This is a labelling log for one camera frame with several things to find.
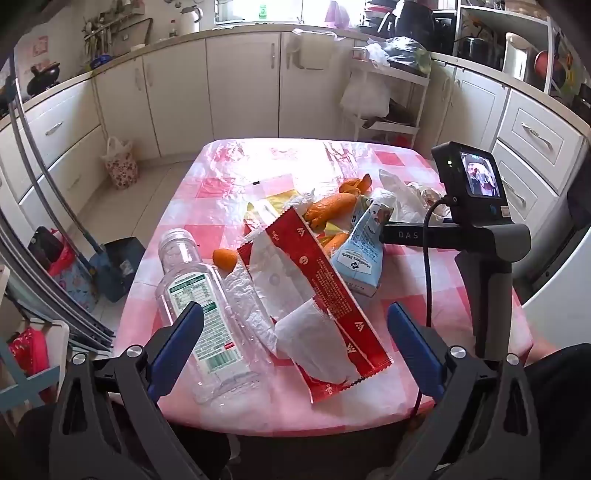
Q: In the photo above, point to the dark cutting board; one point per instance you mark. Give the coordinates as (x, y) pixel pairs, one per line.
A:
(131, 37)

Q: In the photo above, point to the black rice cooker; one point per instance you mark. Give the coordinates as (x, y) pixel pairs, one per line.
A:
(480, 50)

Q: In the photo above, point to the large orange peel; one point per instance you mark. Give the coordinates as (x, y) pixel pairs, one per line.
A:
(330, 205)

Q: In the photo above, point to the white hanging plastic bag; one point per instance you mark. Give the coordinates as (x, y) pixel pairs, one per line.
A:
(364, 97)

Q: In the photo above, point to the clear plastic bottle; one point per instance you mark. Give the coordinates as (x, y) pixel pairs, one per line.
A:
(203, 295)

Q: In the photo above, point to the black air fryer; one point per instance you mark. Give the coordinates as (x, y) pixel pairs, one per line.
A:
(411, 18)

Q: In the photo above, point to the blue white milk carton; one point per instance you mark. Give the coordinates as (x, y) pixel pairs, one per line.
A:
(360, 263)

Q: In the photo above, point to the white cabinet drawer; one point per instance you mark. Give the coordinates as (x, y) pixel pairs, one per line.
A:
(521, 184)
(538, 134)

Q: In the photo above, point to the red fabric bag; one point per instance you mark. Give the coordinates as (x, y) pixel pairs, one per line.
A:
(27, 355)

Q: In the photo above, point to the white refrigerator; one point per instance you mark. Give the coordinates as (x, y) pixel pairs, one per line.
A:
(563, 295)

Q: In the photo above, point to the white tissue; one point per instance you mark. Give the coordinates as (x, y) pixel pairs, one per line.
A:
(314, 341)

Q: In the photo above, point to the white storage rack cart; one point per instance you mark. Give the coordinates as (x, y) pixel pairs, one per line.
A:
(392, 124)

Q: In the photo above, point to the floral shopping bag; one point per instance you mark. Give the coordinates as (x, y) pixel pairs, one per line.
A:
(121, 166)

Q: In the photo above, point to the small mandarin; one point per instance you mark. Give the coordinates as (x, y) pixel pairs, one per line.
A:
(225, 258)

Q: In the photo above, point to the red box in rack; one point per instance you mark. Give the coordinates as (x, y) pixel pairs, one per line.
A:
(397, 138)

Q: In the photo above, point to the white cabinet bag holder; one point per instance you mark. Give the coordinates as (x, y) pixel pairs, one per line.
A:
(309, 48)

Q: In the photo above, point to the white kitchen base cabinets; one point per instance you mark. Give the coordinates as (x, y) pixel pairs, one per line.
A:
(240, 83)

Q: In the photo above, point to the wall utensil rack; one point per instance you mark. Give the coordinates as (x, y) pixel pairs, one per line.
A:
(97, 37)

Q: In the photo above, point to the clear plastic wrap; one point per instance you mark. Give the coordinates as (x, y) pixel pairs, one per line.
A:
(244, 300)

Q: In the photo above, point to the white electric water boiler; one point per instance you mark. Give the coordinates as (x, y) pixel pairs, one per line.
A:
(519, 55)

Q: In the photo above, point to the red snack wrapper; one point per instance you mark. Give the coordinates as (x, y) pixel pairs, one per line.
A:
(318, 267)

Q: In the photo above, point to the black cooking pot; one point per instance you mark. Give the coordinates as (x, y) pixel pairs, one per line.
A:
(42, 78)

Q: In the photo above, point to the purple cloth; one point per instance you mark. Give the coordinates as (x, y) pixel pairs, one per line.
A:
(333, 11)

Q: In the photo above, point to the white plastic bag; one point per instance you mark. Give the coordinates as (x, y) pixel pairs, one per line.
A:
(406, 198)
(364, 97)

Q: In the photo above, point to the red pan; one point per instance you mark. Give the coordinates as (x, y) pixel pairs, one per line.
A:
(547, 67)

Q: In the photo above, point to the blue dustpan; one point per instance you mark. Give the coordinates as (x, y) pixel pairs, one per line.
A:
(120, 267)

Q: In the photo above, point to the white thermos jug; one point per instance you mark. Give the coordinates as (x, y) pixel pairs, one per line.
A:
(190, 21)

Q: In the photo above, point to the small black bag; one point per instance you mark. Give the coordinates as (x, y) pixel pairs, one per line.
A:
(45, 244)

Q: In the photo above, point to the pink checkered table cover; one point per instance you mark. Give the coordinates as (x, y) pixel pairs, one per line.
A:
(392, 161)

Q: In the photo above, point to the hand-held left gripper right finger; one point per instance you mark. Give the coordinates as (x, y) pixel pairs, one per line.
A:
(413, 350)

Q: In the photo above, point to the pink wall poster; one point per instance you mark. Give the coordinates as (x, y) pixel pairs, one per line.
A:
(34, 53)

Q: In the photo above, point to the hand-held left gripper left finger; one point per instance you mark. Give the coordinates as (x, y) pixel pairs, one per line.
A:
(178, 341)

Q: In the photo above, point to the white countertop shelf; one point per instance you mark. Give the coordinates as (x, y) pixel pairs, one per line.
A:
(547, 27)

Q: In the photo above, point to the orange peel piece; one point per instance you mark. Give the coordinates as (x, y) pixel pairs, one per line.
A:
(336, 242)
(353, 184)

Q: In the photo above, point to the green dish soap bottle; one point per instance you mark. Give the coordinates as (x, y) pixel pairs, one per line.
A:
(262, 13)

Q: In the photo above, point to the black microwave oven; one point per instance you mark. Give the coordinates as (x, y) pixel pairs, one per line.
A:
(443, 34)

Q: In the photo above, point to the yellow foil wrapper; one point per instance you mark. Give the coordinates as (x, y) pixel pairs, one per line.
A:
(272, 203)

